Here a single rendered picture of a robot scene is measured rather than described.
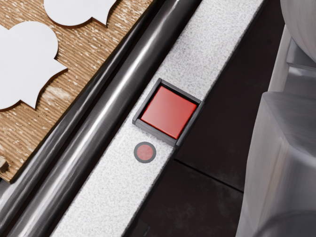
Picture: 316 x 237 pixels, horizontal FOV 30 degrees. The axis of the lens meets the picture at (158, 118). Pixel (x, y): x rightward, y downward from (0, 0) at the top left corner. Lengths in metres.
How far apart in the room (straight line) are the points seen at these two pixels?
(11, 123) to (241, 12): 0.38
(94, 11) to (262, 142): 0.71
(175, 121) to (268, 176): 0.67
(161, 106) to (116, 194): 0.14
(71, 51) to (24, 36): 0.07
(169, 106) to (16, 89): 0.21
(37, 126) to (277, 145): 0.68
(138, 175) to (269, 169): 0.65
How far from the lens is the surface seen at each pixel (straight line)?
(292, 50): 0.20
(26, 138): 0.82
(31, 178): 0.82
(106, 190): 0.81
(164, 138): 0.81
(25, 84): 0.83
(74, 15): 0.87
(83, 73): 0.84
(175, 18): 0.91
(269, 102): 0.18
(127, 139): 0.83
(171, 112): 0.83
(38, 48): 0.85
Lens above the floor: 1.70
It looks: 69 degrees down
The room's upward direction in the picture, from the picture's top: 9 degrees clockwise
